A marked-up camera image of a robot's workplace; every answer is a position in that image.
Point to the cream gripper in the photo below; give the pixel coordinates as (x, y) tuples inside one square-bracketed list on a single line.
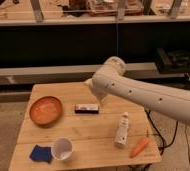
[(100, 96)]

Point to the orange ceramic bowl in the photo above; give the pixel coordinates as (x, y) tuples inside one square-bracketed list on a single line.
[(45, 110)]

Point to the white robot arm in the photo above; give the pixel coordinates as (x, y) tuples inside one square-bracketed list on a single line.
[(169, 101)]

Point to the dark rectangular box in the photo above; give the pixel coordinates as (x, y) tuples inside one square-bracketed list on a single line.
[(86, 108)]

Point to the white tube bottle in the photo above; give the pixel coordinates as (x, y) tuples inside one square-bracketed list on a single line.
[(122, 131)]

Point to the wooden table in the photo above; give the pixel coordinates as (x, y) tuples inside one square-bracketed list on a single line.
[(92, 136)]

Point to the white cup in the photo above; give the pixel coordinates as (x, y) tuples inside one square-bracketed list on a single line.
[(62, 149)]

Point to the orange carrot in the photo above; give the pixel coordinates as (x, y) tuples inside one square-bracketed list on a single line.
[(141, 145)]

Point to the blue cloth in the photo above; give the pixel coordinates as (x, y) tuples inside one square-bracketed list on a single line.
[(41, 154)]

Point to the background shelf rack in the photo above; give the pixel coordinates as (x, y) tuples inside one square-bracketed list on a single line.
[(47, 41)]

